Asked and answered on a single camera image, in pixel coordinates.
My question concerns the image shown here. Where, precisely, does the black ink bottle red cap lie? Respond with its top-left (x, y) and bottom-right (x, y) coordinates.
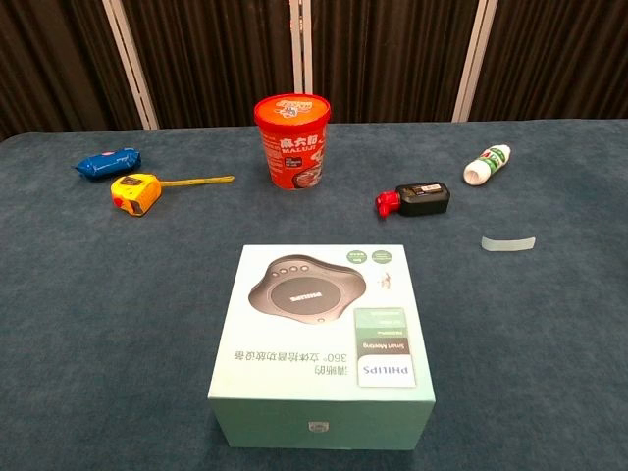
top-left (375, 182), bottom-right (451, 222)

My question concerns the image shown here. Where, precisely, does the dark pleated curtain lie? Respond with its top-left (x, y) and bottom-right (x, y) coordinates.
top-left (0, 0), bottom-right (628, 142)

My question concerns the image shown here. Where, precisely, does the blue snack packet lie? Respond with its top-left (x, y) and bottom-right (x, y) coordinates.
top-left (72, 147), bottom-right (142, 183)

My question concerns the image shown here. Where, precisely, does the white bottle green label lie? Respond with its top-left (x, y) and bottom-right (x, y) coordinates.
top-left (463, 143), bottom-right (512, 187)

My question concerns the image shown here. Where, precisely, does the yellow tape measure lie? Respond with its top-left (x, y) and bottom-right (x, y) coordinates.
top-left (110, 173), bottom-right (236, 218)

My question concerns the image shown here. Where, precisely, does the white frame post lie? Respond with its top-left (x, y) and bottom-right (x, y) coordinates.
top-left (288, 0), bottom-right (316, 96)
top-left (101, 0), bottom-right (159, 131)
top-left (450, 0), bottom-right (500, 123)

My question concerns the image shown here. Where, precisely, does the red instant noodle cup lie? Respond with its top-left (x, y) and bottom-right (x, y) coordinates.
top-left (253, 93), bottom-right (333, 191)

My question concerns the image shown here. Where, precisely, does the blue velvet table cloth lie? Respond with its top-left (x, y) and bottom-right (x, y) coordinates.
top-left (0, 119), bottom-right (628, 471)

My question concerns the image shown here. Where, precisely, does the light green Philips speaker box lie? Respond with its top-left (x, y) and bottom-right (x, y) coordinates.
top-left (206, 243), bottom-right (437, 451)

